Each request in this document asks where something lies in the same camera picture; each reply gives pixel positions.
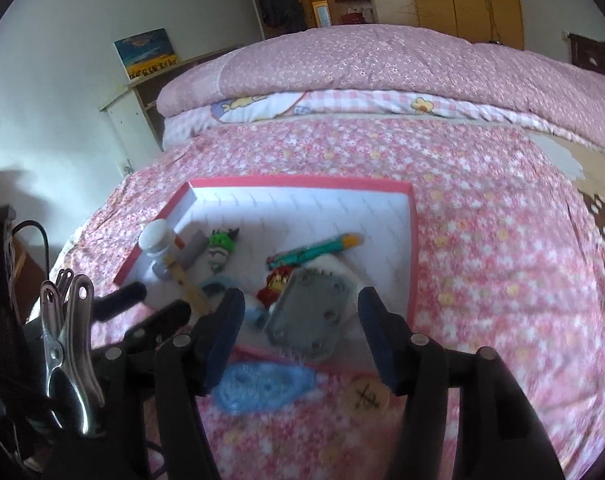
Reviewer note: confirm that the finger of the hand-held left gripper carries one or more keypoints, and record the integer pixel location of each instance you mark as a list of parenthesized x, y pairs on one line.
[(160, 320), (120, 300)]

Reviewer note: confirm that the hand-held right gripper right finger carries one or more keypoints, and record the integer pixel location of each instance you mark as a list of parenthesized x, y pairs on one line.
[(377, 335)]

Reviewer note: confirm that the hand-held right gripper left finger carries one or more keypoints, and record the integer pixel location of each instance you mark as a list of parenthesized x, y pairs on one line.
[(227, 330)]

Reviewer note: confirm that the wooden block puzzle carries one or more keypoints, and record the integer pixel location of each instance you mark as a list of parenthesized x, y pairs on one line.
[(185, 280)]

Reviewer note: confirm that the blue transparent round case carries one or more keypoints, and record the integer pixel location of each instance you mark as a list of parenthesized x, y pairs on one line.
[(262, 387)]

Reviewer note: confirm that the small red toy figure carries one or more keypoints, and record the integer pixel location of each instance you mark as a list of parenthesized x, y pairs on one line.
[(277, 282)]

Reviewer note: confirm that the white round jar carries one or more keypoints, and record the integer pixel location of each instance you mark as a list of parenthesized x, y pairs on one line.
[(155, 237)]

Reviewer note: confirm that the grey metal plate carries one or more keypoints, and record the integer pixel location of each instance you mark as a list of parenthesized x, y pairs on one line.
[(307, 315)]

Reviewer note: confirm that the green black toy figure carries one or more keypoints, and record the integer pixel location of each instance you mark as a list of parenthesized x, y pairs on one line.
[(222, 252)]

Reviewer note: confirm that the grey curved plastic piece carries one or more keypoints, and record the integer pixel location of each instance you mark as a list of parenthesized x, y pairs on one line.
[(195, 247)]

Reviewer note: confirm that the green printed tube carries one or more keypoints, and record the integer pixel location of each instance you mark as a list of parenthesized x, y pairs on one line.
[(322, 249)]

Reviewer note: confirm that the pink cardboard box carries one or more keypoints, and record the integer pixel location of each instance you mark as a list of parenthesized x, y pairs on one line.
[(302, 210)]

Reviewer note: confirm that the brown wooden cabinet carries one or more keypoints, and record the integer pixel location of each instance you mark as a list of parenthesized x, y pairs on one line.
[(30, 280)]

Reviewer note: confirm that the round wooden disc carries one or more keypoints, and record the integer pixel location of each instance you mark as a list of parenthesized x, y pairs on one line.
[(366, 394)]

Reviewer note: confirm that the metal spring clip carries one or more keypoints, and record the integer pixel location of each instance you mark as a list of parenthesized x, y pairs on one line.
[(62, 280), (65, 350)]

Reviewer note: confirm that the pink floral bedsheet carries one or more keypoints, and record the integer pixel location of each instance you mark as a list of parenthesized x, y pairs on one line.
[(482, 260)]

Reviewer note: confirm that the white shelf unit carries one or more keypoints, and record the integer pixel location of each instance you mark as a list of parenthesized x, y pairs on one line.
[(132, 120)]

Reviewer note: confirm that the pink checked cartoon blanket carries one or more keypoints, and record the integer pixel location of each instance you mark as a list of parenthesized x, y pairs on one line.
[(357, 102)]

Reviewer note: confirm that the blue yellow painting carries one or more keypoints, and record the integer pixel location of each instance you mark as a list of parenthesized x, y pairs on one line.
[(145, 54)]

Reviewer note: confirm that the beige patterned mat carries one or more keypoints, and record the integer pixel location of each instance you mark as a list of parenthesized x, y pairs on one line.
[(597, 180)]

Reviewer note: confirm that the pink floral quilt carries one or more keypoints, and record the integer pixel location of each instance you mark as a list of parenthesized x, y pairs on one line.
[(382, 60)]

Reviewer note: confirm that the dark hanging coat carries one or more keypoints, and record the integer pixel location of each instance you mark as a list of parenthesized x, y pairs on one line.
[(280, 0)]

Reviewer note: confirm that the wooden wardrobe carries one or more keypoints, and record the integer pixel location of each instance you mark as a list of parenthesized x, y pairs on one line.
[(457, 0)]

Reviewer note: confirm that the dark wooden headboard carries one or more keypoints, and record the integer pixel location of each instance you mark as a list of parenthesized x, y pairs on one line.
[(594, 55)]

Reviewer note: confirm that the white wall socket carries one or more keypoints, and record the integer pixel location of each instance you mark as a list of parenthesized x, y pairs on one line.
[(127, 166)]

